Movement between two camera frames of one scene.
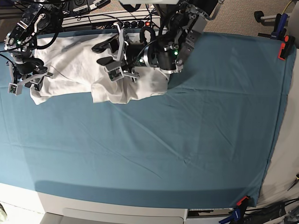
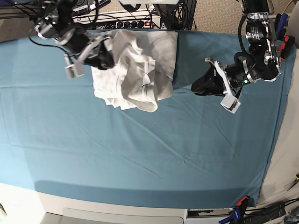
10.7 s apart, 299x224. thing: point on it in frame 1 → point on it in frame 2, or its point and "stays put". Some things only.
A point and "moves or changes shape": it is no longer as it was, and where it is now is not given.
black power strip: (133, 24) stays put
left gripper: (28, 80) → (81, 43)
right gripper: (131, 55) → (236, 75)
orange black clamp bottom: (245, 201) stays put
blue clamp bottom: (235, 216) stays put
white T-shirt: (69, 68) moves or changes shape
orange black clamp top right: (289, 42) stays put
